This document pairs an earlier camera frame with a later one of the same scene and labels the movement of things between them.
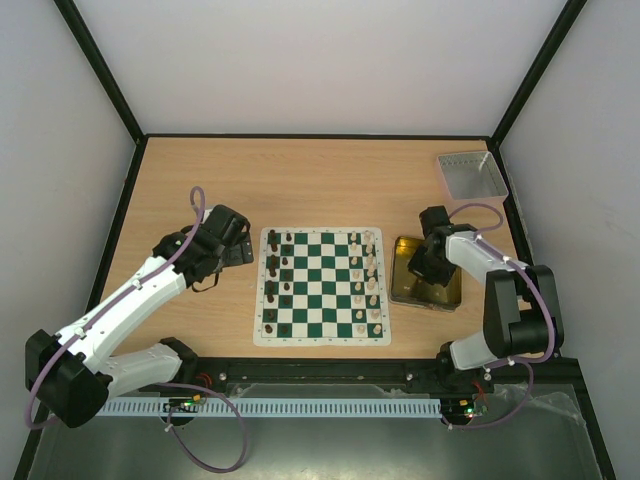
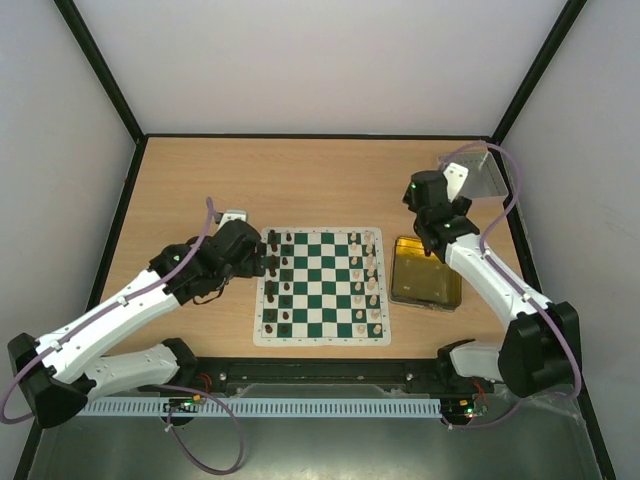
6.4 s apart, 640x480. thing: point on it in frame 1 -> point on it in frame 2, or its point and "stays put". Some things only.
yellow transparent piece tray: (410, 290) stays put
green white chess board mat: (321, 286) stays put
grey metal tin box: (470, 176) stays put
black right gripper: (427, 266) -> (409, 193)
